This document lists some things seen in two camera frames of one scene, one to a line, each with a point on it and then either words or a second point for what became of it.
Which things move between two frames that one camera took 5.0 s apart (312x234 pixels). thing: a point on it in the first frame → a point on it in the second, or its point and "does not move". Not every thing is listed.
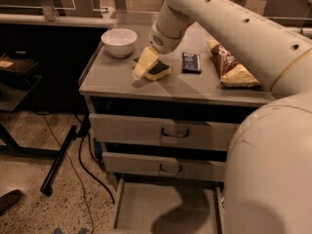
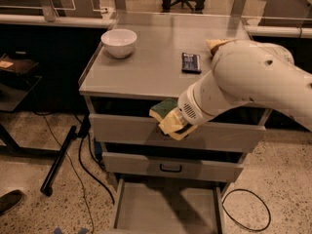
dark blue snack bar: [191, 63] does not move
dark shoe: [10, 200] does not move
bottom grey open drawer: [162, 208] does not move
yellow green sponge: [157, 71] → [161, 108]
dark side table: [15, 84] does not move
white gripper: [165, 42] → [189, 109]
